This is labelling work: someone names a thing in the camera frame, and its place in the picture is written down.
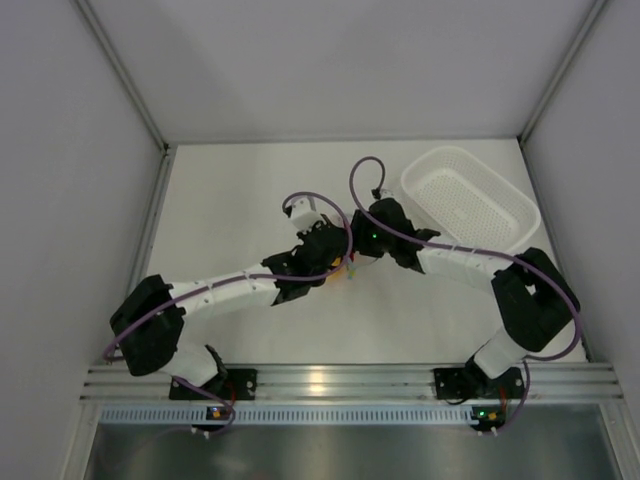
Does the clear zip top bag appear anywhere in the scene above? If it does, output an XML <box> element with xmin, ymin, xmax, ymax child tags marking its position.
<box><xmin>326</xmin><ymin>253</ymin><xmax>375</xmax><ymax>283</ymax></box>

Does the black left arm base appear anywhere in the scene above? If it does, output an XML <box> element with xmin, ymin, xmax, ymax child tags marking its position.
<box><xmin>168</xmin><ymin>367</ymin><xmax>259</xmax><ymax>402</ymax></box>

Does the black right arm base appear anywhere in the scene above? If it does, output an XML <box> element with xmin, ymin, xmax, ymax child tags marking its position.
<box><xmin>433</xmin><ymin>365</ymin><xmax>525</xmax><ymax>402</ymax></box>

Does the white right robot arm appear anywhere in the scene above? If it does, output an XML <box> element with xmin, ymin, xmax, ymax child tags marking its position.
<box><xmin>351</xmin><ymin>197</ymin><xmax>580</xmax><ymax>400</ymax></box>

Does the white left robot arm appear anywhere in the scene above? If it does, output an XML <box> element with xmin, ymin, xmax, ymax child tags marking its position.
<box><xmin>109</xmin><ymin>220</ymin><xmax>353</xmax><ymax>400</ymax></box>

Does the yellow fake bell pepper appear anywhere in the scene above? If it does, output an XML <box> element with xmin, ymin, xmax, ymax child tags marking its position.
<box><xmin>327</xmin><ymin>258</ymin><xmax>347</xmax><ymax>280</ymax></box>

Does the white perforated plastic basket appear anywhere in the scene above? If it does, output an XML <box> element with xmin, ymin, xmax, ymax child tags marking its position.
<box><xmin>400</xmin><ymin>145</ymin><xmax>541</xmax><ymax>253</ymax></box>

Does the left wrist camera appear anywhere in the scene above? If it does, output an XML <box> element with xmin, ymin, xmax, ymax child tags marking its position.
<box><xmin>284</xmin><ymin>196</ymin><xmax>324</xmax><ymax>232</ymax></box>

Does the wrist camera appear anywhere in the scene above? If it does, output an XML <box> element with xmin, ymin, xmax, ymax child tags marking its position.
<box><xmin>284</xmin><ymin>196</ymin><xmax>324</xmax><ymax>232</ymax></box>
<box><xmin>371</xmin><ymin>187</ymin><xmax>397</xmax><ymax>201</ymax></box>

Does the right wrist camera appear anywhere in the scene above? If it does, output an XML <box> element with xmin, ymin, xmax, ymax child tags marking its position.
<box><xmin>371</xmin><ymin>187</ymin><xmax>397</xmax><ymax>201</ymax></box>

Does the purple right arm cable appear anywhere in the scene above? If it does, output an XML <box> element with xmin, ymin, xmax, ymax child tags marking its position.
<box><xmin>348</xmin><ymin>157</ymin><xmax>582</xmax><ymax>436</ymax></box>

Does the aluminium mounting rail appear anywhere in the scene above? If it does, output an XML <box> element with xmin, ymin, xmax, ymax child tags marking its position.
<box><xmin>80</xmin><ymin>362</ymin><xmax>623</xmax><ymax>404</ymax></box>

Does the perforated cable duct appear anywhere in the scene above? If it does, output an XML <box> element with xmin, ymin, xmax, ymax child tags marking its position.
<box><xmin>100</xmin><ymin>404</ymin><xmax>502</xmax><ymax>426</ymax></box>

